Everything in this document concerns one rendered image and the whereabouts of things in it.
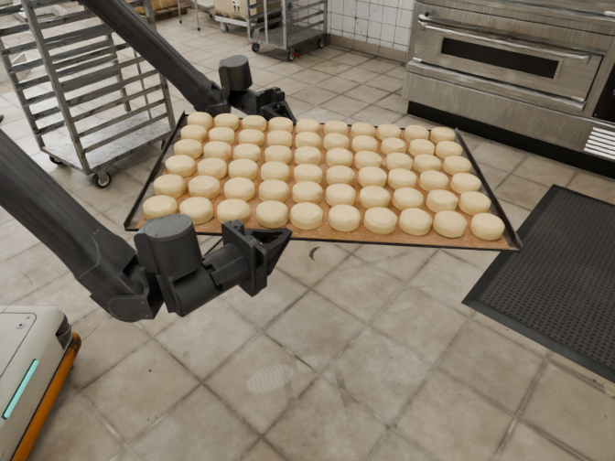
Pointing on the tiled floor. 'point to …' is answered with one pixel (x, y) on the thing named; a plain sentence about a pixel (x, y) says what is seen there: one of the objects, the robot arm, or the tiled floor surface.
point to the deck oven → (519, 74)
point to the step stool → (199, 9)
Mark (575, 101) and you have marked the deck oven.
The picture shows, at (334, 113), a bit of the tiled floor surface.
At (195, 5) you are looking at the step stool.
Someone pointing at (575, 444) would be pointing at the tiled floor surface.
